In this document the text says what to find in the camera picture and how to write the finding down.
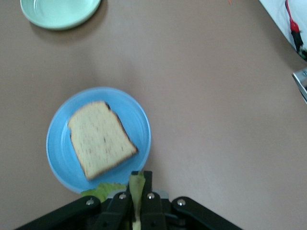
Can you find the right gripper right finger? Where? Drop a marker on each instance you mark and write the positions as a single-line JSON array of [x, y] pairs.
[[153, 213]]

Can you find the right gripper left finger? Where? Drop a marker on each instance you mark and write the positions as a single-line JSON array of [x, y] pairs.
[[112, 213]]

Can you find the green lettuce leaf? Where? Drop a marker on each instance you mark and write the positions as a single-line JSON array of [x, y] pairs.
[[136, 191]]

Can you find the toasted bread slice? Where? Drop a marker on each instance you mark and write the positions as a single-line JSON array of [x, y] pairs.
[[100, 139]]

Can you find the blue plate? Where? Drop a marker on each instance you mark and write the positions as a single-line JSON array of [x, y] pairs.
[[60, 148]]

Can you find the mint green plate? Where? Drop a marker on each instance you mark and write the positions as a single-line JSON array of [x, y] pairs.
[[60, 12]]

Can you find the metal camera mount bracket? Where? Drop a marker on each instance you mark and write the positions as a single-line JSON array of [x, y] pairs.
[[302, 82]]

